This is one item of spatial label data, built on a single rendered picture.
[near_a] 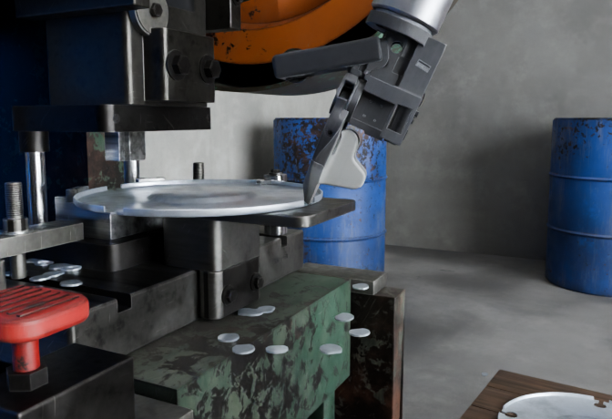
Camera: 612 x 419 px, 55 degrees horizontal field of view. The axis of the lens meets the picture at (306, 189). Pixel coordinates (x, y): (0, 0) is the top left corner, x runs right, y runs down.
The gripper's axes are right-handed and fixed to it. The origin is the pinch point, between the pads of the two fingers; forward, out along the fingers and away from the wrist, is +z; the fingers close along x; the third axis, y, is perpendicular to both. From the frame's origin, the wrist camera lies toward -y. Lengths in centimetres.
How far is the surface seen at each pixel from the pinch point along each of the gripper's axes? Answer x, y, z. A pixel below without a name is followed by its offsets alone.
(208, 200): -1.4, -9.3, 5.5
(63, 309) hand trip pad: -31.1, -8.0, 7.8
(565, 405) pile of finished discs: 45, 56, 24
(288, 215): -7.0, 0.0, 1.9
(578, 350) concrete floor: 164, 107, 40
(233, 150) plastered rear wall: 233, -62, 37
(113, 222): 0.1, -19.0, 13.1
